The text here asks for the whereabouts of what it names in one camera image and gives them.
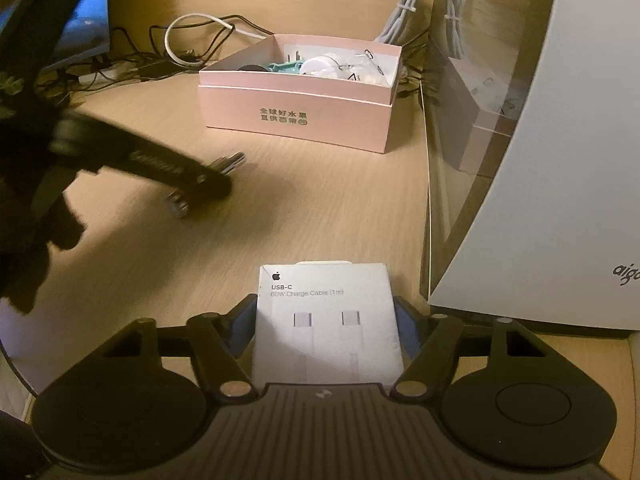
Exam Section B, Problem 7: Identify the white cable loop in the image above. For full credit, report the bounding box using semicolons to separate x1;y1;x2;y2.
164;12;268;68

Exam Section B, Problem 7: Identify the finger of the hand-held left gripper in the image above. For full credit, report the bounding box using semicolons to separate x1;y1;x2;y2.
202;151;248;200
165;191;211;220

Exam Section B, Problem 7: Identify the small clear bag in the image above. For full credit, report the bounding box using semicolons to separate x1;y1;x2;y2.
345;57;393;86

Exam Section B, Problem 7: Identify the pink cardboard box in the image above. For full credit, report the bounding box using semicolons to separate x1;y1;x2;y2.
197;33;404;155

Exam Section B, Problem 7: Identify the blue lit screen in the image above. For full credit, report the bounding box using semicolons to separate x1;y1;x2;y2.
50;0;111;68

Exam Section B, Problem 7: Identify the white cable box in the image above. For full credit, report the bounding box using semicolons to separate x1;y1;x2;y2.
251;260;406;388

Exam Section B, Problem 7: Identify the tangle of black cables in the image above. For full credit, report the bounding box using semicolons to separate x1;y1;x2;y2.
40;25;201;93

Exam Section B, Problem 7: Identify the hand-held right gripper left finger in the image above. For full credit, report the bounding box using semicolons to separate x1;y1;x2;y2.
102;294;261;401

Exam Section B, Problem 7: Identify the bundled white cable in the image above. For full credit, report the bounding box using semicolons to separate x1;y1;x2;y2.
375;0;423;46

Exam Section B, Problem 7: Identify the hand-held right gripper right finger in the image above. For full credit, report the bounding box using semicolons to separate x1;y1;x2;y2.
391;296;546;401

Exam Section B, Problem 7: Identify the white round charger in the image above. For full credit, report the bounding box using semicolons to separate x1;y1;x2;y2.
301;54;351;80

